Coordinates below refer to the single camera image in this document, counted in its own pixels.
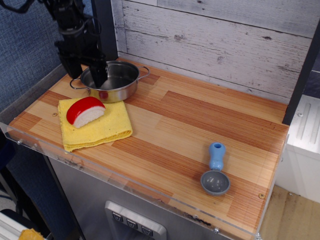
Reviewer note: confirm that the clear acrylic front guard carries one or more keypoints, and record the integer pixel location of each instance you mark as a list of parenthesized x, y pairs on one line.
[(87, 187)]

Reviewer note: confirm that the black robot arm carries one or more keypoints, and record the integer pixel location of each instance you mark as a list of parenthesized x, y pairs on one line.
[(70, 17)]

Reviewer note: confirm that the black right vertical post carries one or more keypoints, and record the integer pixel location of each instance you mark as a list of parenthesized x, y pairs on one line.
[(303, 77)]

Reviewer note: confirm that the red white toy sushi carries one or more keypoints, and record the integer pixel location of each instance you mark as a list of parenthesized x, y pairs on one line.
[(85, 111)]

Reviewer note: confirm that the silver button control panel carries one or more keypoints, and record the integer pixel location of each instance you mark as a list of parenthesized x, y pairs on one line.
[(117, 214)]

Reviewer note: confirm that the yellow object bottom left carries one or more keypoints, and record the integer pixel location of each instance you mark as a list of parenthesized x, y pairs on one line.
[(30, 234)]

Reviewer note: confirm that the white appliance at right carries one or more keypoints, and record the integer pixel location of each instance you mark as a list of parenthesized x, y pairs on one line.
[(299, 167)]

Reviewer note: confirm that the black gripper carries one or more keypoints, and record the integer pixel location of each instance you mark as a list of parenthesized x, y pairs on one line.
[(82, 49)]

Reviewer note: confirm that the yellow folded cloth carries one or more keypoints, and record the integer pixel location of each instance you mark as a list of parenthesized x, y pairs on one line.
[(112, 126)]

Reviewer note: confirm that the blue grey ice cream scoop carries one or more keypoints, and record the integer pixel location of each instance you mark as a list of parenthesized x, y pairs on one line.
[(215, 182)]

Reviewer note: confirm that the stainless steel stockpot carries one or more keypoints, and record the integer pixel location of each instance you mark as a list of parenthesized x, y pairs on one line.
[(121, 83)]

